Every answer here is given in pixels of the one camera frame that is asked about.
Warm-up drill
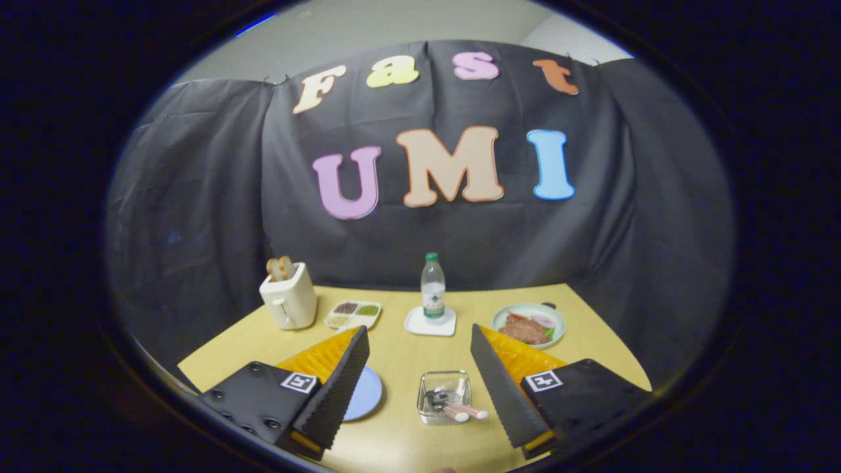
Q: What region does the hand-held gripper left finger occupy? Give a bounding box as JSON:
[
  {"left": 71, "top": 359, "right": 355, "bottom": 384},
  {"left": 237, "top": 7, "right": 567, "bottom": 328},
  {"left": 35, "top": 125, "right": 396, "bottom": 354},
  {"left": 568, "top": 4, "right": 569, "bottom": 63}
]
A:
[{"left": 197, "top": 325, "right": 371, "bottom": 461}]

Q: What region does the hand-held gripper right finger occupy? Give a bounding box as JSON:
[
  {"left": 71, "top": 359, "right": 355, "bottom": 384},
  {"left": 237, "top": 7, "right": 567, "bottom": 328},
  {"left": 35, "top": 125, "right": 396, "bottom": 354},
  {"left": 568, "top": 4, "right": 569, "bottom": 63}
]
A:
[{"left": 470, "top": 323, "right": 652, "bottom": 461}]

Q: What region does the spoon with checked handle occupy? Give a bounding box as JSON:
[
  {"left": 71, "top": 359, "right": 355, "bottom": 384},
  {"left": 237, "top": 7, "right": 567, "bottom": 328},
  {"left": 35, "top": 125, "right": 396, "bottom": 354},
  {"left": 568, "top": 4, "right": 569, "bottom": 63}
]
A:
[{"left": 430, "top": 389, "right": 489, "bottom": 420}]

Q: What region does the fork with checked handle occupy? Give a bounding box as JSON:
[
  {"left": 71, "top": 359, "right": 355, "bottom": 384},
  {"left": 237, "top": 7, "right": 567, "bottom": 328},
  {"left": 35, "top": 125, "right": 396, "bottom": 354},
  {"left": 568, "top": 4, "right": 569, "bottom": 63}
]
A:
[{"left": 426, "top": 391, "right": 470, "bottom": 423}]

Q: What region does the blue plate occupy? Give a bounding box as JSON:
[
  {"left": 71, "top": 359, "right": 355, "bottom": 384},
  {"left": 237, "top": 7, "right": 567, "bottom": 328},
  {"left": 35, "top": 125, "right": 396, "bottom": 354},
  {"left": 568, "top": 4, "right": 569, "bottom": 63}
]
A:
[{"left": 342, "top": 366, "right": 383, "bottom": 422}]

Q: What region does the clear cutlery drainer basket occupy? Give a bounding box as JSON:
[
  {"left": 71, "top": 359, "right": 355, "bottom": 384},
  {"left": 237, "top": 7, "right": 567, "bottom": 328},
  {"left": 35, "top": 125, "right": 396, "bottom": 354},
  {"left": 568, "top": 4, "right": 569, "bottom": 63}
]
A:
[{"left": 417, "top": 371, "right": 472, "bottom": 426}]

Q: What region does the green plate with steak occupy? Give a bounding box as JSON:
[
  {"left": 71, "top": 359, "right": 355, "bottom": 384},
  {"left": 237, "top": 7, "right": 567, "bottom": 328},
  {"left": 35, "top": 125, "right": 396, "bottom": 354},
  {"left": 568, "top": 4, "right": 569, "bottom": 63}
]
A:
[{"left": 491, "top": 302, "right": 567, "bottom": 349}]

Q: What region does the divided white snack dish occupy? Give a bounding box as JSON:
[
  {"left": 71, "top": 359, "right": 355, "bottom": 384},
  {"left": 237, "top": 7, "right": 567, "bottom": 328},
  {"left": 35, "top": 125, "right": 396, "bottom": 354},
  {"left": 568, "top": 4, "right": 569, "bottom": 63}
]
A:
[{"left": 325, "top": 300, "right": 382, "bottom": 331}]

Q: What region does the white toaster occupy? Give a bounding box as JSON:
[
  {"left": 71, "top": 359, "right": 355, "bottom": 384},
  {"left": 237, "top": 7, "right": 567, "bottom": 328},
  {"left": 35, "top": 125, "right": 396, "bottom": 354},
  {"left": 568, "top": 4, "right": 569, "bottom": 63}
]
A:
[{"left": 259, "top": 262, "right": 318, "bottom": 330}]

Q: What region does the white square coaster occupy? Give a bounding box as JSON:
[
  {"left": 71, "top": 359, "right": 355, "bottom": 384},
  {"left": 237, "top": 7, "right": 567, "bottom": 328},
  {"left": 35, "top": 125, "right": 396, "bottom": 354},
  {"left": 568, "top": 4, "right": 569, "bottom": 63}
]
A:
[{"left": 404, "top": 305, "right": 457, "bottom": 337}]

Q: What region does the clear water bottle green cap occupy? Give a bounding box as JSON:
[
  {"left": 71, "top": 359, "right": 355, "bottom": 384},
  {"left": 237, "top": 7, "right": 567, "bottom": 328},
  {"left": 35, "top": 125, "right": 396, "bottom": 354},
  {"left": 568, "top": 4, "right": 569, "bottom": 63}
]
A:
[{"left": 420, "top": 252, "right": 447, "bottom": 325}]

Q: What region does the black backdrop cloth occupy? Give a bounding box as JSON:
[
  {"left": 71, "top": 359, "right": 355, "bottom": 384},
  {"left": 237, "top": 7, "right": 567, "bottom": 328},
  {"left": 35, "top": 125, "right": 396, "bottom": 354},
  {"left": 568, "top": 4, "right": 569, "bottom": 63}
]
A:
[{"left": 105, "top": 41, "right": 735, "bottom": 388}]

